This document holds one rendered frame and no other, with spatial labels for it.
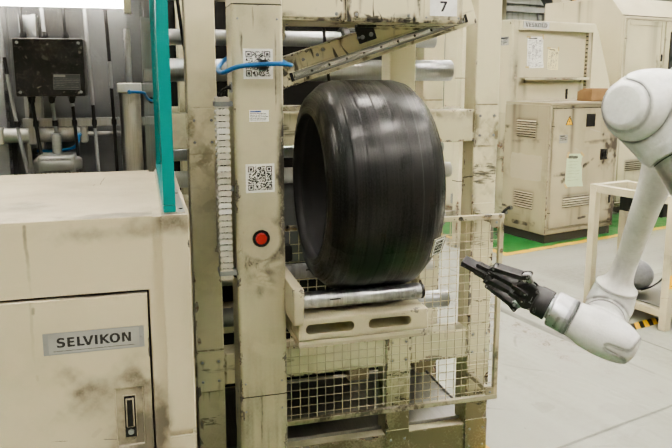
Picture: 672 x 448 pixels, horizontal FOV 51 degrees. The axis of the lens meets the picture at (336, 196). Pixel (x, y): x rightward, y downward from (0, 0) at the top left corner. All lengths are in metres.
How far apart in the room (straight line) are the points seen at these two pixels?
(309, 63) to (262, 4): 0.47
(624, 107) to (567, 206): 5.26
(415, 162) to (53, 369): 0.96
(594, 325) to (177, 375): 0.97
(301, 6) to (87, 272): 1.19
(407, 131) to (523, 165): 4.88
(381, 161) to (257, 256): 0.43
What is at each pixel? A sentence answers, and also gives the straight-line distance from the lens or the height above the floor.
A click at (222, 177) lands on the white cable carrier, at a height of 1.22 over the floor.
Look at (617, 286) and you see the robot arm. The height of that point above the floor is 0.97.
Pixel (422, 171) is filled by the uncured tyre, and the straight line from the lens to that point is 1.72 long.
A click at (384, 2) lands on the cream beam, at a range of 2.17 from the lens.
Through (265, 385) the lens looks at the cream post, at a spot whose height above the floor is 0.65.
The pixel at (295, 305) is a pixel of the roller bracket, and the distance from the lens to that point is 1.79.
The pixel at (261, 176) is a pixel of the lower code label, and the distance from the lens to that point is 1.81.
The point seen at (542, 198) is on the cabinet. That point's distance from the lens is 6.46.
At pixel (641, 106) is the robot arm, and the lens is 1.37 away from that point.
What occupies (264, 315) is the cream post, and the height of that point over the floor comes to 0.85.
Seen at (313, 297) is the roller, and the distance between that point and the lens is 1.84.
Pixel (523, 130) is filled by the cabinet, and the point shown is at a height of 0.99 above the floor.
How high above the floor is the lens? 1.48
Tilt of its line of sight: 10 degrees down
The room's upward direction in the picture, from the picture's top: straight up
